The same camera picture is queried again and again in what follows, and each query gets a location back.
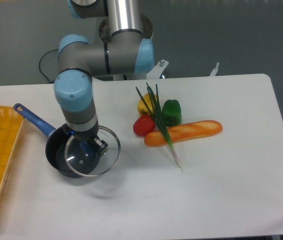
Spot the orange baguette bread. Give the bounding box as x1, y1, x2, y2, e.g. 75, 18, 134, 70
144, 120, 223, 147

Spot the yellow bell pepper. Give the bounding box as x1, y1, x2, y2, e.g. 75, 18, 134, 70
137, 93, 155, 116

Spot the blue saucepan with handle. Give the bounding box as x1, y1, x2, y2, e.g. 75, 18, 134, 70
13, 103, 81, 178

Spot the white table bracket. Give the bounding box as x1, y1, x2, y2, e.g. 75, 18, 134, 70
209, 62, 220, 77

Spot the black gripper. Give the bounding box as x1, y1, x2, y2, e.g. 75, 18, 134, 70
61, 123, 108, 157

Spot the green bell pepper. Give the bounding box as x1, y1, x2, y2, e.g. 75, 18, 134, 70
162, 99, 182, 127

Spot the red bell pepper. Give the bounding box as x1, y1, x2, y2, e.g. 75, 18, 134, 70
133, 114, 156, 137

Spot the glass lid blue knob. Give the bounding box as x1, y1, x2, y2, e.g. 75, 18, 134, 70
64, 125, 121, 178

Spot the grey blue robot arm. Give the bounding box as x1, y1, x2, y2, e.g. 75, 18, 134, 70
54, 0, 155, 155

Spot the black power cable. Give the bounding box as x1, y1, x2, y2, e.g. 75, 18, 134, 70
38, 48, 60, 84

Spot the green spring onion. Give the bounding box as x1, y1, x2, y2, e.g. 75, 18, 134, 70
135, 82, 186, 177

